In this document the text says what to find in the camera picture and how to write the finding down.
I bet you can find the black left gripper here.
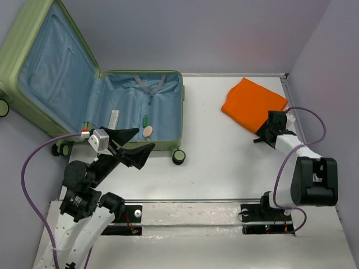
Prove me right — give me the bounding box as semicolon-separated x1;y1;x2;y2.
89;125;157;186

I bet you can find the round pink compact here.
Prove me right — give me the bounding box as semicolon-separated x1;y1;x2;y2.
143;126;153;138

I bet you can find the small green bottle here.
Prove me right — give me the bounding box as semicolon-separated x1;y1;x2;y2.
142;115;148;128

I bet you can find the orange cloth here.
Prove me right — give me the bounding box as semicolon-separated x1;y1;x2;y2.
221;78;288;133

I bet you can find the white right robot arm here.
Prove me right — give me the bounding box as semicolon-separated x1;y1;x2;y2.
254;110;338;220

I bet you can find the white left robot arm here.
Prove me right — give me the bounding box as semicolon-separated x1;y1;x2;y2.
35;127;155;268

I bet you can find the green hard-shell suitcase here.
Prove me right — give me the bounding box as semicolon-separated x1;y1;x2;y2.
1;1;186;165

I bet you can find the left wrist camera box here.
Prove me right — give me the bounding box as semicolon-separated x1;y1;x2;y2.
88;129;111;155

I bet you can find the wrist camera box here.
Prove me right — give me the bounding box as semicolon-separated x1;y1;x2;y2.
286;112;296;124
88;129;111;155

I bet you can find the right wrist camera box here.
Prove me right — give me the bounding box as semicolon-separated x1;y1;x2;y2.
286;112;296;124

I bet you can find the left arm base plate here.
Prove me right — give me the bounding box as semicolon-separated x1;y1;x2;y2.
102;203;142;236

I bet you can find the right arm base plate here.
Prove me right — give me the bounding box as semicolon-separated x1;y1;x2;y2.
237;203;294;235

